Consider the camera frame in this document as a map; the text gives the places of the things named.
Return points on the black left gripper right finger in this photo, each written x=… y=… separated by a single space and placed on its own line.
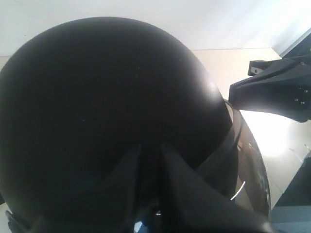
x=189 y=205

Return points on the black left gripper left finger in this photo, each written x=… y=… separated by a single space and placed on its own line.
x=107 y=208

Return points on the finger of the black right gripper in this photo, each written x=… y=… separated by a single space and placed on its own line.
x=281 y=65
x=286 y=94

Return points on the black helmet with tinted visor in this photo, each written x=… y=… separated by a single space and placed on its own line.
x=79 y=96

